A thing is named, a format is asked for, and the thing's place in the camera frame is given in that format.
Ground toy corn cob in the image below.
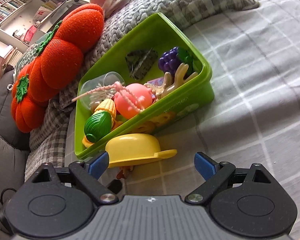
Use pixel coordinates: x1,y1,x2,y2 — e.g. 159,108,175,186
84,99,116,143

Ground yellow toy pot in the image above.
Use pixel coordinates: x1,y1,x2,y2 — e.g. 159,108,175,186
105,133,177,168

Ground clear cup of swabs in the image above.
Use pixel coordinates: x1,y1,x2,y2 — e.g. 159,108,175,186
78,71,126,110

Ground pink rubber pig toy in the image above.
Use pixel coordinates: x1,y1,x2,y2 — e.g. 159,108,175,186
114,83,152,119

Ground pink bead necklace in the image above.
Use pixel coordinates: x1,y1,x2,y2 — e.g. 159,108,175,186
71,81,147,113

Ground translucent amber toy hand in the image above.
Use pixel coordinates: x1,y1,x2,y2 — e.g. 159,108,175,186
153,63,198,100

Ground small starfish toy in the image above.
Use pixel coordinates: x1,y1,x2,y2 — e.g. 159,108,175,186
144,77,165,97

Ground purple toy grapes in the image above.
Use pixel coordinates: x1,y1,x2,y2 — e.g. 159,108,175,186
158,47,194,78

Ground dark patterned packet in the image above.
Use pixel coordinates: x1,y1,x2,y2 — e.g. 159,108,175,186
125,48,158,80

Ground grey checkered quilt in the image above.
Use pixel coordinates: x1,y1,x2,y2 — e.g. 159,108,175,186
24,0,260,179

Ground grey sofa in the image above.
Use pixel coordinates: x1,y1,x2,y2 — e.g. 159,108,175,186
0,71,30,239

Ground small orange pumpkin cushion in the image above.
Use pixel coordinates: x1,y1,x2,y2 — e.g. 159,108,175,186
11,63,49,133

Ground green plastic storage box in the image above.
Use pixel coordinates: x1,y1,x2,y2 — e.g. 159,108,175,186
74,13,214,159

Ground large orange pumpkin cushion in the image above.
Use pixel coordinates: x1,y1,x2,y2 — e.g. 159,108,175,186
29,3,104,94

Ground light grey grid sheet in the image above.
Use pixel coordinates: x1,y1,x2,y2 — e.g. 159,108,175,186
122,0,300,239

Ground teal patterned pillow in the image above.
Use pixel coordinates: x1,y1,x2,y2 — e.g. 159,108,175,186
13,31,52,82

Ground white bookshelf with books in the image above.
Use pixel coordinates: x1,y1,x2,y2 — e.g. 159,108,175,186
0,0,73,81

